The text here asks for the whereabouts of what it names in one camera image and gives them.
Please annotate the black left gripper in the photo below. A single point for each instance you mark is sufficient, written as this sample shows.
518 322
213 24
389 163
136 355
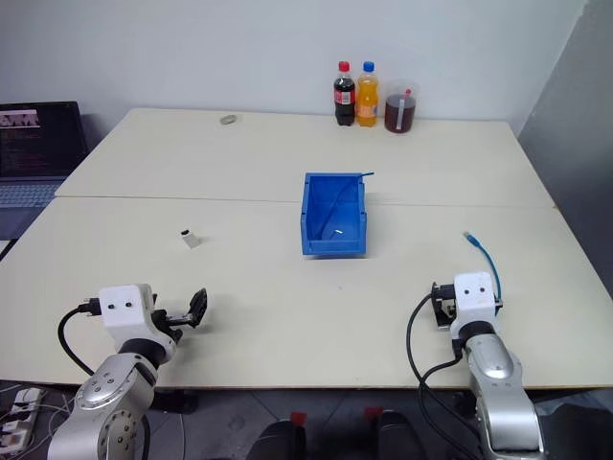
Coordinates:
167 322

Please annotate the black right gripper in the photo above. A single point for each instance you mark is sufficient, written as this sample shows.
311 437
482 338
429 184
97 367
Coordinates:
443 309

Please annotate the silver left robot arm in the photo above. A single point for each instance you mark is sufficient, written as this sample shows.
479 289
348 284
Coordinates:
112 397

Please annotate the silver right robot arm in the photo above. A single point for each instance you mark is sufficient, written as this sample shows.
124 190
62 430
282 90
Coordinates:
498 388

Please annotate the small white adapter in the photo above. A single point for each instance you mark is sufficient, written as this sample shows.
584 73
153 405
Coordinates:
191 238

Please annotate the blue plastic storage bin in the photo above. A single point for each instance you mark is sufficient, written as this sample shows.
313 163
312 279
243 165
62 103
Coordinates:
335 244

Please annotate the white power strip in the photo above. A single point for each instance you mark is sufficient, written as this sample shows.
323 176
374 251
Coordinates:
19 417

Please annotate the clear jar with dark liquid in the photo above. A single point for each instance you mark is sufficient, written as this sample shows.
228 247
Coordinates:
400 115

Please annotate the grey laptop with dark screen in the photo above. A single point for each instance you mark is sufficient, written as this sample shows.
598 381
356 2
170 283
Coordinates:
33 144

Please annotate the orange soda bottle, blue cap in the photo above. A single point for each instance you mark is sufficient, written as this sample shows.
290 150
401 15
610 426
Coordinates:
367 103

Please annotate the cola bottle with red cap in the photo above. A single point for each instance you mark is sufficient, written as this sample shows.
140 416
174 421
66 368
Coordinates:
344 100

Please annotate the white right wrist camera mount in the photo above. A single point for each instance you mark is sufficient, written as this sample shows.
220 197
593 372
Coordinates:
474 299

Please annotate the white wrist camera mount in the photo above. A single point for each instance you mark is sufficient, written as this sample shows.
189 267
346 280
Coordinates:
474 299
125 311

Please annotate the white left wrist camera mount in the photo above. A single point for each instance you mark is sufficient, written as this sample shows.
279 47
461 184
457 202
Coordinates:
125 311

